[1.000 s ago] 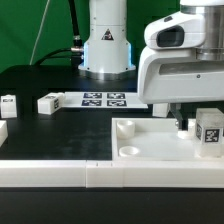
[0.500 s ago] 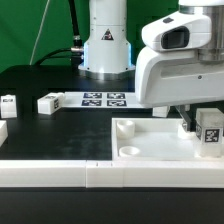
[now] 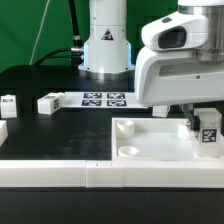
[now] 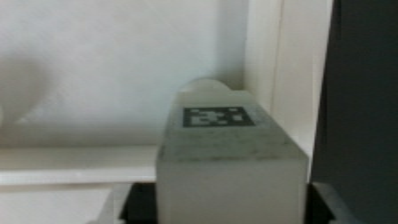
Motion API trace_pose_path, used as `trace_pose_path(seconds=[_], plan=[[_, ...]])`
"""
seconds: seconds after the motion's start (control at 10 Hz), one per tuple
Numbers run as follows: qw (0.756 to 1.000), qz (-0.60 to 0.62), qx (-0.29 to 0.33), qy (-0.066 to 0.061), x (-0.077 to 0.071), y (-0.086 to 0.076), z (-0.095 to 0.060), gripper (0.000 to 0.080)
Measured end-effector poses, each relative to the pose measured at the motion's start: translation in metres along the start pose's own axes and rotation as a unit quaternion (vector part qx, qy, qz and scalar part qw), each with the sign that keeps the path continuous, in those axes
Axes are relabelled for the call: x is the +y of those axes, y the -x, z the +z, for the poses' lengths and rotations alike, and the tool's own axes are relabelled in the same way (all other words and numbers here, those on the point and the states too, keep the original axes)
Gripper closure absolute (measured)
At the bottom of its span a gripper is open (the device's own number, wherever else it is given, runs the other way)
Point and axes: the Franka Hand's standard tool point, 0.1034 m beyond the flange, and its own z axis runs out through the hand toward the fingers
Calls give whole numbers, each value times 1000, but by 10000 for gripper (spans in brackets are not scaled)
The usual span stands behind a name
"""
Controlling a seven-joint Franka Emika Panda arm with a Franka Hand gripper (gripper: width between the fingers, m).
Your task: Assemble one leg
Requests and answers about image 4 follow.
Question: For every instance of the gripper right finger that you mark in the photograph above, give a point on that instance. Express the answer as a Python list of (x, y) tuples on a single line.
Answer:
[(326, 208)]

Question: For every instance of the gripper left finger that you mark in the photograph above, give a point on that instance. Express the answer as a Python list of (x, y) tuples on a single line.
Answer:
[(131, 205)]

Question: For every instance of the white leg with marker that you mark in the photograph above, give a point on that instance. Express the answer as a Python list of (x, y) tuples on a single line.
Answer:
[(232, 166)]

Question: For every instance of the white square tabletop tray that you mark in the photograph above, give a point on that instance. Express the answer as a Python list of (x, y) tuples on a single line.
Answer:
[(99, 58)]

